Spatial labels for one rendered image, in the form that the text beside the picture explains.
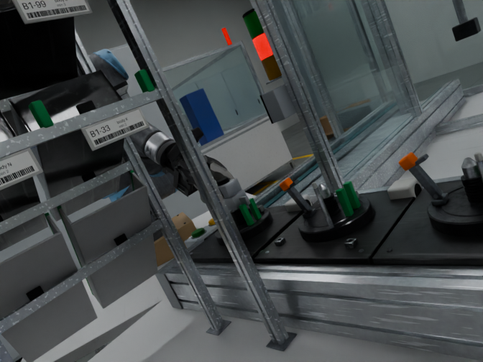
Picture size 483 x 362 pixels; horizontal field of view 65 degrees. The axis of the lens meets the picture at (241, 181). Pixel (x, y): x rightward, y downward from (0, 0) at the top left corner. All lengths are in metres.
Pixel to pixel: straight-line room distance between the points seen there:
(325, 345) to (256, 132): 4.85
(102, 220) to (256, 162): 4.72
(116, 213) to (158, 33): 9.32
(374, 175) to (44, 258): 0.79
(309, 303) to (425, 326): 0.18
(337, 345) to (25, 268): 0.46
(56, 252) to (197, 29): 9.96
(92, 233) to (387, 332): 0.46
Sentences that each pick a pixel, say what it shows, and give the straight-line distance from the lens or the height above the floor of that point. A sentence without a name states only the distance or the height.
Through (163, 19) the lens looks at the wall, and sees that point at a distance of 10.11.
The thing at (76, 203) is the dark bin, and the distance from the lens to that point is 0.77.
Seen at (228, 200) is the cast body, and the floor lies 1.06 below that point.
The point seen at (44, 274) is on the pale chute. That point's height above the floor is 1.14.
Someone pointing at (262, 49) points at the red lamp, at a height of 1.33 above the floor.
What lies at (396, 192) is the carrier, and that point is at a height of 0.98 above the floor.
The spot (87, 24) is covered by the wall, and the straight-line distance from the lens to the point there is 9.38.
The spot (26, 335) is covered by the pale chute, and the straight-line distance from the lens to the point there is 0.75.
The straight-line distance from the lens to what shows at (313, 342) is 0.66.
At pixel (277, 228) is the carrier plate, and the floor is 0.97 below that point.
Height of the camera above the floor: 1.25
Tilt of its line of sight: 11 degrees down
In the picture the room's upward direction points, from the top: 25 degrees counter-clockwise
